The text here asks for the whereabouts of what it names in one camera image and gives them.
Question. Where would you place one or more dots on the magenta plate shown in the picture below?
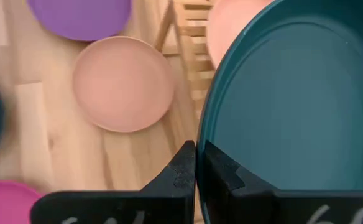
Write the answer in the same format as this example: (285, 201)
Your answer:
(4, 203)

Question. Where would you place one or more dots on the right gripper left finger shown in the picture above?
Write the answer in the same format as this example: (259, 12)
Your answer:
(169, 202)

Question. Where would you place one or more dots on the salmon pink plate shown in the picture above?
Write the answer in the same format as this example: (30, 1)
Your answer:
(122, 84)
(228, 28)

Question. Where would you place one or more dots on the wooden slatted shelf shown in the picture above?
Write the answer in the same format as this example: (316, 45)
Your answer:
(197, 65)

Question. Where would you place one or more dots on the teal plate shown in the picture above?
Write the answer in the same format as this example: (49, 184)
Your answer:
(293, 109)

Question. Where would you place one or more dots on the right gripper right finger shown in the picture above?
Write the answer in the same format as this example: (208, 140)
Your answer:
(231, 205)

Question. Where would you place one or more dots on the purple plate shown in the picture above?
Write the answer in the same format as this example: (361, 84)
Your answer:
(79, 15)

